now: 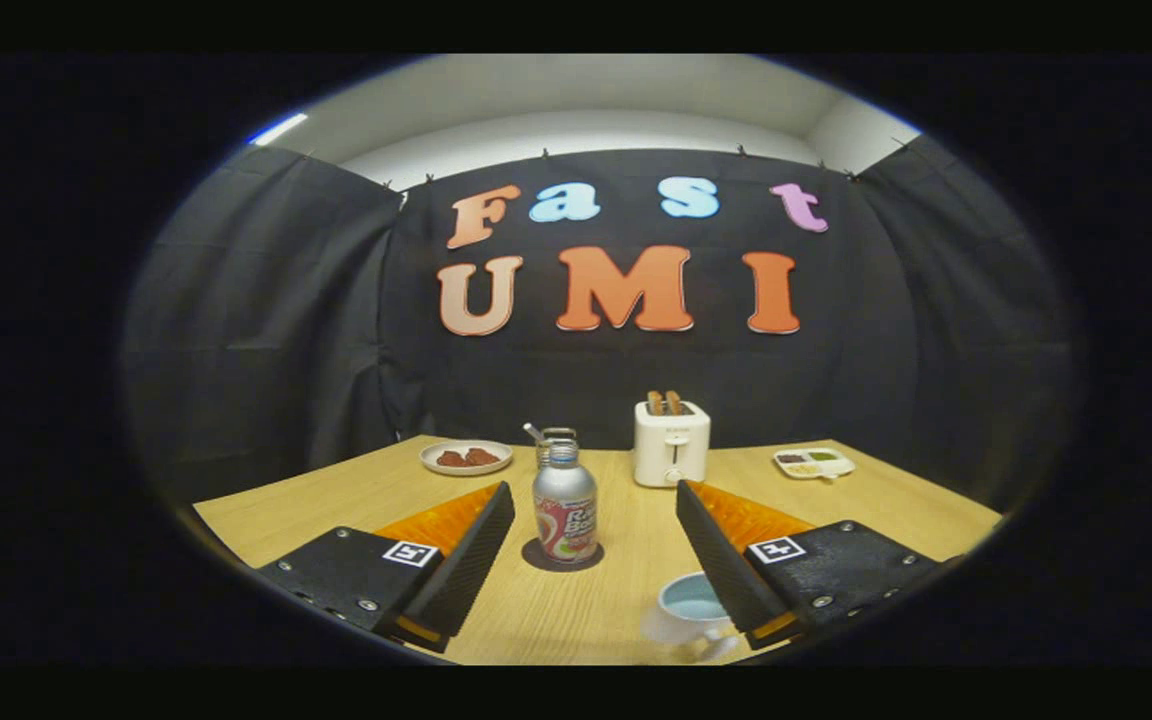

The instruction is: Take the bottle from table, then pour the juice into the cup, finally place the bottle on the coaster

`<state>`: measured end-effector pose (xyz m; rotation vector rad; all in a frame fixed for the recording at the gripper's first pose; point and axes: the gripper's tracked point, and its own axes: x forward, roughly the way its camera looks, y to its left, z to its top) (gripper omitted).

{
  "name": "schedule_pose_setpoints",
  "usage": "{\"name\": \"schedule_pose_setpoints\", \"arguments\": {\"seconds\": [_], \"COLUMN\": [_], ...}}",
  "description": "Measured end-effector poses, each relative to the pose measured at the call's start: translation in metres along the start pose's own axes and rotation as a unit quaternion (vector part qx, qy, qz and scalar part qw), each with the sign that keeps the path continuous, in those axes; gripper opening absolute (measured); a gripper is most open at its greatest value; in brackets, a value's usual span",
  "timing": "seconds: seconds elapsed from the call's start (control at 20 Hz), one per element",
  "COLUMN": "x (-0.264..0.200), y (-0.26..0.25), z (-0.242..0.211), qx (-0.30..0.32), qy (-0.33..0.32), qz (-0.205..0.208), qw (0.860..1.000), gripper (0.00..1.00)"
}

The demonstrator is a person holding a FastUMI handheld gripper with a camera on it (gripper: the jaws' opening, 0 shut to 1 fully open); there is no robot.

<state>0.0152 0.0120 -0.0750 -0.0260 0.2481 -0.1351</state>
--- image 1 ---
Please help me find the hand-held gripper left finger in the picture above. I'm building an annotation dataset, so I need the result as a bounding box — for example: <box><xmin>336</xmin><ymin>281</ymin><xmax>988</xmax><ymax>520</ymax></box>
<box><xmin>256</xmin><ymin>482</ymin><xmax>516</xmax><ymax>653</ymax></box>

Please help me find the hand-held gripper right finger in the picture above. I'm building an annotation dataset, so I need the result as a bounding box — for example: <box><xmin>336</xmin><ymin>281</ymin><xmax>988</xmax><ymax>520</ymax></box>
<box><xmin>676</xmin><ymin>480</ymin><xmax>942</xmax><ymax>651</ymax></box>

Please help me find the white cup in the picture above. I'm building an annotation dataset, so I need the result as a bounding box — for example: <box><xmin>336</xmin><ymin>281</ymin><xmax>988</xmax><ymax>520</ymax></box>
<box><xmin>641</xmin><ymin>572</ymin><xmax>740</xmax><ymax>663</ymax></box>

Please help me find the dark round coaster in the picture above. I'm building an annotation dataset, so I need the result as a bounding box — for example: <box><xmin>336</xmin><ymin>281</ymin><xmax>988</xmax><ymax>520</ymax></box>
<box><xmin>522</xmin><ymin>538</ymin><xmax>605</xmax><ymax>573</ymax></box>

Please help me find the silver juice bottle pink label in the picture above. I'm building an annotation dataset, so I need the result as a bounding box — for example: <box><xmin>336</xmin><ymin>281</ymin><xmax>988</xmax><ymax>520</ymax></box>
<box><xmin>533</xmin><ymin>440</ymin><xmax>599</xmax><ymax>564</ymax></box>

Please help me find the wooden table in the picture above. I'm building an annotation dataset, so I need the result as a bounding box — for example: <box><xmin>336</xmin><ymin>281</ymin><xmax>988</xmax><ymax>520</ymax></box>
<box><xmin>194</xmin><ymin>435</ymin><xmax>1005</xmax><ymax>666</ymax></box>

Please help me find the round white plate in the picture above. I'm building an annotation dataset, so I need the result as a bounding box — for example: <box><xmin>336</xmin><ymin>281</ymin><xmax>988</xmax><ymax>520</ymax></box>
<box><xmin>420</xmin><ymin>440</ymin><xmax>514</xmax><ymax>476</ymax></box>

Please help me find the white toaster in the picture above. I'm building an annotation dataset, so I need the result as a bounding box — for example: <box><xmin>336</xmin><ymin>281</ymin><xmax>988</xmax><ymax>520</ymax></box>
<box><xmin>633</xmin><ymin>400</ymin><xmax>712</xmax><ymax>488</ymax></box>

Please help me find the white divided sauce tray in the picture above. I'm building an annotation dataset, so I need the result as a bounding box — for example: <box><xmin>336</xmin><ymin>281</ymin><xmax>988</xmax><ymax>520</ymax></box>
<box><xmin>773</xmin><ymin>447</ymin><xmax>855</xmax><ymax>481</ymax></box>

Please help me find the black backdrop cloth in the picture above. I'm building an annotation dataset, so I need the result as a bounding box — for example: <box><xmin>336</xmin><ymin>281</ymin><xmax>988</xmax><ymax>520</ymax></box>
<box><xmin>121</xmin><ymin>135</ymin><xmax>1077</xmax><ymax>511</ymax></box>

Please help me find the small wire mesh basket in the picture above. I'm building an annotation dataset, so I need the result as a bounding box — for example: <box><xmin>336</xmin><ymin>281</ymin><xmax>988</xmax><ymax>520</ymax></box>
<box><xmin>536</xmin><ymin>427</ymin><xmax>579</xmax><ymax>469</ymax></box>

